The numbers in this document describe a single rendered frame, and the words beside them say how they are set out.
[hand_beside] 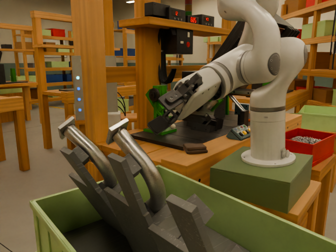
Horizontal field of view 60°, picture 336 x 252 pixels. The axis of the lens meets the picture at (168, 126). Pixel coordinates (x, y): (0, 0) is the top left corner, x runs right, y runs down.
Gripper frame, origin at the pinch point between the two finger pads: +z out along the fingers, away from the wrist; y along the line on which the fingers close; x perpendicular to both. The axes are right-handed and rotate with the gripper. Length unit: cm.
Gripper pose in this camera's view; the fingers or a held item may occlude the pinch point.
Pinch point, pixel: (160, 115)
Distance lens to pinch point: 57.7
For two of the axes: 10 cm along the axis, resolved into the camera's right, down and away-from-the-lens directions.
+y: 2.8, -5.0, -8.2
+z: -7.0, 4.8, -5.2
